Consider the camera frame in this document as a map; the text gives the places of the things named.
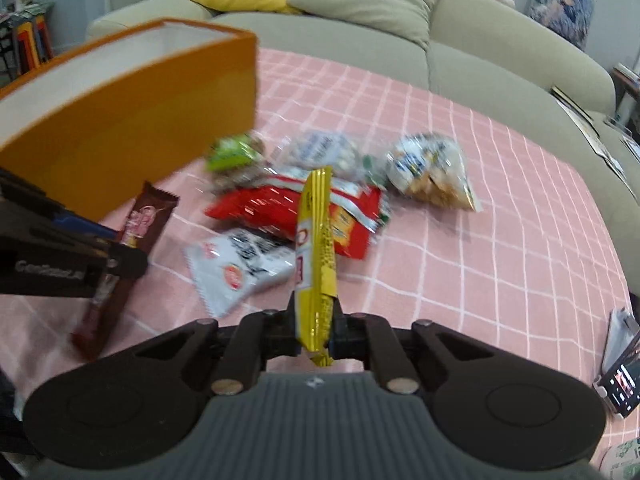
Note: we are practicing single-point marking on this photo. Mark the orange cardboard box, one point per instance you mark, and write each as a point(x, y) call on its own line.
point(92, 125)

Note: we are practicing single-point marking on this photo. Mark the smartphone on stand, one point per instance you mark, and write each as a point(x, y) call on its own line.
point(618, 386)

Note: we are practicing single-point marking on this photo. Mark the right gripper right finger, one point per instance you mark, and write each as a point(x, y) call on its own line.
point(417, 359)

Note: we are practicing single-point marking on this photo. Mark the white spicy strip packet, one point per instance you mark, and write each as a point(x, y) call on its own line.
point(228, 267)

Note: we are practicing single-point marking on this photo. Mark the blue patterned cushion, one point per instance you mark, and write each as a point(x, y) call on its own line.
point(570, 19)

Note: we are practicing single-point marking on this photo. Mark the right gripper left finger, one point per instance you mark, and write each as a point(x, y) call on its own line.
point(203, 357)

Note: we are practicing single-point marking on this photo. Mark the beige sofa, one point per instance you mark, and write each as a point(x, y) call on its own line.
point(482, 54)

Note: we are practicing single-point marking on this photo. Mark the brown chocolate bar packet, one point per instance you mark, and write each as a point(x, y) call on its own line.
point(147, 218)

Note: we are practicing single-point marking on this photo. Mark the yellow snack packet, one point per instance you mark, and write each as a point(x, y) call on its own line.
point(315, 268)

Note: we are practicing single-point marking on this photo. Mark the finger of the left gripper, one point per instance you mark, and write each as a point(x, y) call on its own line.
point(125, 259)

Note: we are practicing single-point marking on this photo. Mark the clear white candy bag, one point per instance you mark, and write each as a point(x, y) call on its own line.
point(314, 149)

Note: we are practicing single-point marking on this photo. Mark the dark red snack packet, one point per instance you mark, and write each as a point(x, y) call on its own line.
point(92, 333)

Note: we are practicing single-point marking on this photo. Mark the magazines on sofa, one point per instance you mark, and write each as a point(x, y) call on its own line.
point(587, 127)

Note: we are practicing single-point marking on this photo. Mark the green nut snack packet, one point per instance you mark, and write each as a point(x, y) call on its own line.
point(235, 161)

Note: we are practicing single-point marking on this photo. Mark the red snack bag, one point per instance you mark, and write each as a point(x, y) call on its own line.
point(357, 211)

